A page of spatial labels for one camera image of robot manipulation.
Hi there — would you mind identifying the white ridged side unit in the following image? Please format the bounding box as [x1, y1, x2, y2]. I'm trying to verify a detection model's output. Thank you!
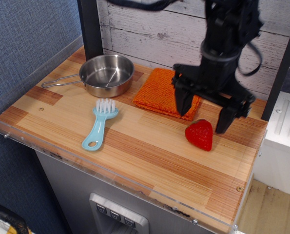
[253, 92, 290, 194]

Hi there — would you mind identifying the black frame post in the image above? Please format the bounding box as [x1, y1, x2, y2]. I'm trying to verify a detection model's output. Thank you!
[261, 39, 290, 121]
[77, 0, 103, 60]

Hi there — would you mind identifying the light blue scrub brush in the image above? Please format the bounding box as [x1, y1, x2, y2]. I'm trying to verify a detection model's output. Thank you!
[82, 98, 119, 151]

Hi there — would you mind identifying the orange folded cloth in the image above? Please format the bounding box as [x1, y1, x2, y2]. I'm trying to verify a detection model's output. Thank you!
[133, 68, 200, 121]

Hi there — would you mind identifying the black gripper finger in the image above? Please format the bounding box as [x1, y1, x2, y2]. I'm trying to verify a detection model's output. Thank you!
[215, 97, 245, 134]
[175, 88, 194, 116]

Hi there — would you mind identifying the black left frame post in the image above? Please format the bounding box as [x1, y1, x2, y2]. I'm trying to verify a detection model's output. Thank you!
[77, 0, 103, 60]

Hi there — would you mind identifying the stainless steel pot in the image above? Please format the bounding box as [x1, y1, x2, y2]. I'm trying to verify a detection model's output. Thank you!
[41, 55, 135, 98]

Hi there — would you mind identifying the grey toy fridge cabinet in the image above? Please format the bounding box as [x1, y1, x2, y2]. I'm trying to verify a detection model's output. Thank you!
[35, 150, 223, 234]

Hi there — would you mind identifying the silver dispenser button panel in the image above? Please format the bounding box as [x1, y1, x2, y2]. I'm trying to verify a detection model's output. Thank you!
[89, 193, 149, 234]

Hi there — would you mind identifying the black right frame post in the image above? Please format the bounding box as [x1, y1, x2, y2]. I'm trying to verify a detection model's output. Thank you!
[261, 39, 290, 121]

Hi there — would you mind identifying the red toy strawberry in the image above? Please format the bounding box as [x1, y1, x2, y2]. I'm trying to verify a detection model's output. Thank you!
[185, 119, 213, 151]

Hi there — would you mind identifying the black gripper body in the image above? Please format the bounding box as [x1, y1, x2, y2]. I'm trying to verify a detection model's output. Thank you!
[172, 43, 255, 117]

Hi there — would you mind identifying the yellow black object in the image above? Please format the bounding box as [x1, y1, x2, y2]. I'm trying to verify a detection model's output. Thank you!
[0, 205, 33, 234]

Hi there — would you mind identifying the clear acrylic guard rail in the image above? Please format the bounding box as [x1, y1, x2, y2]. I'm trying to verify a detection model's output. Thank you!
[0, 43, 267, 234]

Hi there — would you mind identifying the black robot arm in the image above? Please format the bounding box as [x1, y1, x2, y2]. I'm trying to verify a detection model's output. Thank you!
[172, 0, 263, 134]

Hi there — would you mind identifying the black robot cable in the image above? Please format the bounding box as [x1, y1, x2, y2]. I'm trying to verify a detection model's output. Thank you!
[105, 0, 264, 77]

